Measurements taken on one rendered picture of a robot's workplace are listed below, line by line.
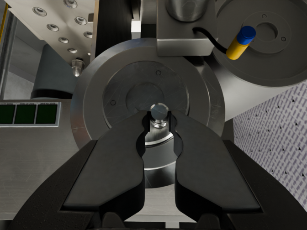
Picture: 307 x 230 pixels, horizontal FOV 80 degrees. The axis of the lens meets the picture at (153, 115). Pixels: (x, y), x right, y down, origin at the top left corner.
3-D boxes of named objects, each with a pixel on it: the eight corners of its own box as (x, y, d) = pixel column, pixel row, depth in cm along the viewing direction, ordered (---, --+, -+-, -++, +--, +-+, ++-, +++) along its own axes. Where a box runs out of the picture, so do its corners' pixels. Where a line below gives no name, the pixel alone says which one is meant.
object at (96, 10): (105, -79, 24) (95, 47, 20) (131, 34, 47) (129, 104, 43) (101, -79, 24) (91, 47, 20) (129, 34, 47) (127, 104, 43)
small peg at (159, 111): (172, 105, 13) (166, 124, 12) (169, 114, 15) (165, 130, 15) (151, 100, 13) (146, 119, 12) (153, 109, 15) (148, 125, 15)
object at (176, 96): (156, 44, 17) (208, 110, 15) (156, 55, 19) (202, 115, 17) (84, 90, 16) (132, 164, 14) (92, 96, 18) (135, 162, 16)
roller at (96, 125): (230, 74, 17) (177, 195, 15) (187, 122, 42) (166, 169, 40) (119, 28, 18) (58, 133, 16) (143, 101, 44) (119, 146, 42)
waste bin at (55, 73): (58, 64, 270) (52, 110, 256) (26, 42, 218) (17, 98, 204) (92, 60, 260) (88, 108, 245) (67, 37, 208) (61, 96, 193)
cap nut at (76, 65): (82, 59, 52) (80, 74, 51) (87, 65, 56) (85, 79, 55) (69, 59, 52) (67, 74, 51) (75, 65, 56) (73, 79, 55)
